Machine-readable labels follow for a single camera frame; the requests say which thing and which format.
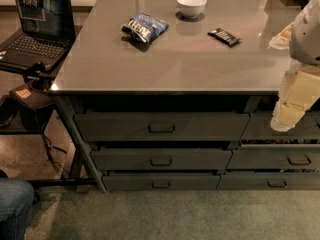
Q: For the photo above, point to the person leg in jeans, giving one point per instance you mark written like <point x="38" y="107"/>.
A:
<point x="16" y="199"/>

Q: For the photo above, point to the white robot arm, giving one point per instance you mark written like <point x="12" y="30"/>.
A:
<point x="303" y="36"/>

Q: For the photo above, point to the black candy bar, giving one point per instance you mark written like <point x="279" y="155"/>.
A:
<point x="225" y="37"/>

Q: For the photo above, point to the black box with note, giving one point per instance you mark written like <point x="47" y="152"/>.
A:
<point x="31" y="97"/>

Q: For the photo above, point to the grey drawer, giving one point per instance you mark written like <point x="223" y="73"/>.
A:
<point x="258" y="128"/>
<point x="269" y="181"/>
<point x="278" y="156"/>
<point x="161" y="159"/>
<point x="160" y="181"/>
<point x="163" y="126"/>

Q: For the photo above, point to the black laptop stand cart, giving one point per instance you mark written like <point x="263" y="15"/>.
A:
<point x="24" y="121"/>

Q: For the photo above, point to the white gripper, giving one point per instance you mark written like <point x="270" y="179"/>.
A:
<point x="306" y="39"/>

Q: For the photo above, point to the white ceramic bowl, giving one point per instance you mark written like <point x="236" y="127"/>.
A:
<point x="191" y="8"/>

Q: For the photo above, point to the grey cabinet frame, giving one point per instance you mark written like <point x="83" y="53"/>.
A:
<point x="69" y="106"/>

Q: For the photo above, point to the blue chip bag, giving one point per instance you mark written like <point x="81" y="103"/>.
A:
<point x="144" y="28"/>

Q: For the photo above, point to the black open laptop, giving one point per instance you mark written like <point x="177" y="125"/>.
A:
<point x="48" y="33"/>

